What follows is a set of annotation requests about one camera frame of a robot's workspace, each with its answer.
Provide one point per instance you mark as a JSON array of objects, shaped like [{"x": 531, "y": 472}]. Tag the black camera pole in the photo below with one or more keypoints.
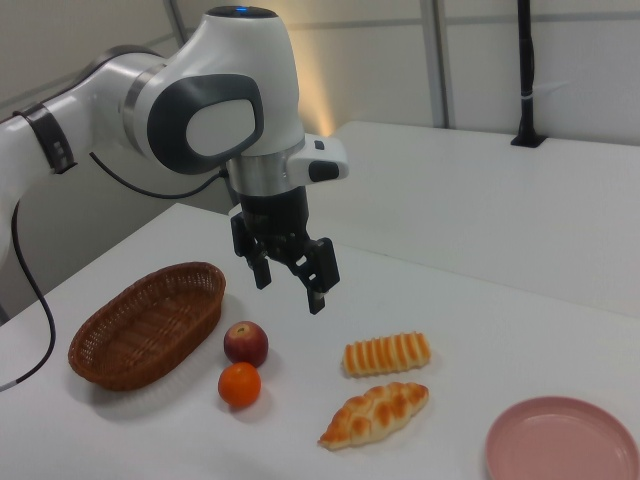
[{"x": 525, "y": 75}]

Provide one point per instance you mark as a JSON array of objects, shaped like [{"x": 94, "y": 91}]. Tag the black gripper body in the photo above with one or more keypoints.
[{"x": 272, "y": 215}]

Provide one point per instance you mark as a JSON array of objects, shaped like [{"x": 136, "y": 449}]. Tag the toy orange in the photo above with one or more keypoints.
[{"x": 240, "y": 385}]

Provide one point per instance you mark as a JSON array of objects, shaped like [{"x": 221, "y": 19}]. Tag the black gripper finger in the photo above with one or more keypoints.
[
  {"x": 320, "y": 270},
  {"x": 260, "y": 265}
]

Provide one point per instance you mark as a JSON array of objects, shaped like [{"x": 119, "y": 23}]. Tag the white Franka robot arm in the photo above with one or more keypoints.
[{"x": 225, "y": 65}]

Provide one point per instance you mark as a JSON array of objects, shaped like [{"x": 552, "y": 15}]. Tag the grey partition post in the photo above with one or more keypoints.
[{"x": 436, "y": 60}]

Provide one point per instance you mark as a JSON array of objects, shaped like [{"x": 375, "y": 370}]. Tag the pink plate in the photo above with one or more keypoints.
[{"x": 550, "y": 440}]

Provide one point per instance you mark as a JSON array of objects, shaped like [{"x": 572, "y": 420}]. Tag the red toy apple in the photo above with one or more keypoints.
[{"x": 245, "y": 347}]

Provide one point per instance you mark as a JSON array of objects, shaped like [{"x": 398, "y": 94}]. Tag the brown woven basket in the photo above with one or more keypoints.
[{"x": 150, "y": 325}]

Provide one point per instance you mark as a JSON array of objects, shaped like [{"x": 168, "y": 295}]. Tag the ridged toy bread roll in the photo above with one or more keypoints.
[{"x": 385, "y": 355}]

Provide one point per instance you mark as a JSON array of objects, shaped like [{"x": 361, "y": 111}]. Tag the braided toy bread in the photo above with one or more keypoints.
[{"x": 375, "y": 415}]

